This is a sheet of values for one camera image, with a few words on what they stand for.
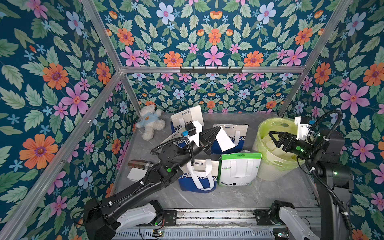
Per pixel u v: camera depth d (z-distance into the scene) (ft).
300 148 1.66
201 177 2.36
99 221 1.26
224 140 1.92
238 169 2.40
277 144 1.80
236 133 2.67
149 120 3.45
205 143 1.60
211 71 3.04
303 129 1.74
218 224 2.39
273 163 2.22
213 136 1.67
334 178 1.28
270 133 1.96
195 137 1.54
